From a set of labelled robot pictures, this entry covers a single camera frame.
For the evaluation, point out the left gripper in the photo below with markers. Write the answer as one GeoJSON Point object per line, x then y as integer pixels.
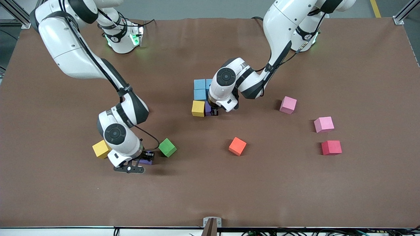
{"type": "Point", "coordinates": [214, 111]}

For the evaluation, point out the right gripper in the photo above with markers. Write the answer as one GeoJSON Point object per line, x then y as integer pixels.
{"type": "Point", "coordinates": [146, 155]}

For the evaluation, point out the purple foam cube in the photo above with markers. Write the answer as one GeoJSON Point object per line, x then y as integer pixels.
{"type": "Point", "coordinates": [149, 162]}
{"type": "Point", "coordinates": [207, 109]}

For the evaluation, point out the yellow foam cube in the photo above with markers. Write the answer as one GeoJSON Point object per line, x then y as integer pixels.
{"type": "Point", "coordinates": [198, 108]}
{"type": "Point", "coordinates": [100, 149]}

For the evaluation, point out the green foam cube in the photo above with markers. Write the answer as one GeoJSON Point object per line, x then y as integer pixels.
{"type": "Point", "coordinates": [167, 147]}

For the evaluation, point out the blue foam cube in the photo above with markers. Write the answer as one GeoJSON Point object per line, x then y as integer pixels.
{"type": "Point", "coordinates": [199, 84]}
{"type": "Point", "coordinates": [199, 95]}
{"type": "Point", "coordinates": [208, 83]}

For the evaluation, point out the orange foam cube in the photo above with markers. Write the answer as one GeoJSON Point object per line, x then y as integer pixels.
{"type": "Point", "coordinates": [237, 146]}

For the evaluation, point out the pink foam cube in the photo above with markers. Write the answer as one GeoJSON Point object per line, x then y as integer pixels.
{"type": "Point", "coordinates": [324, 124]}
{"type": "Point", "coordinates": [288, 105]}

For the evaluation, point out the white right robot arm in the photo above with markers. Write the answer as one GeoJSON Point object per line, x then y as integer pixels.
{"type": "Point", "coordinates": [65, 42]}

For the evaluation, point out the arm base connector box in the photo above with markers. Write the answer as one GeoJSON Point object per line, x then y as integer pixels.
{"type": "Point", "coordinates": [136, 36]}

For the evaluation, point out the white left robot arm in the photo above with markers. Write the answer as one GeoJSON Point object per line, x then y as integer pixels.
{"type": "Point", "coordinates": [282, 23]}

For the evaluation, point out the brown table mat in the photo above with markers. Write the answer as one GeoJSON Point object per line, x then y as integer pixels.
{"type": "Point", "coordinates": [210, 190]}

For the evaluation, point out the grey metal table clamp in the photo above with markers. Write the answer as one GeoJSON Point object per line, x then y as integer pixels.
{"type": "Point", "coordinates": [212, 226]}

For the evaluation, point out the red foam cube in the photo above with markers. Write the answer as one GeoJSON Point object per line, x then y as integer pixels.
{"type": "Point", "coordinates": [331, 147]}

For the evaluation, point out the aluminium frame post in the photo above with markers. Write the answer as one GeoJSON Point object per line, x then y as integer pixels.
{"type": "Point", "coordinates": [25, 23]}
{"type": "Point", "coordinates": [398, 20]}

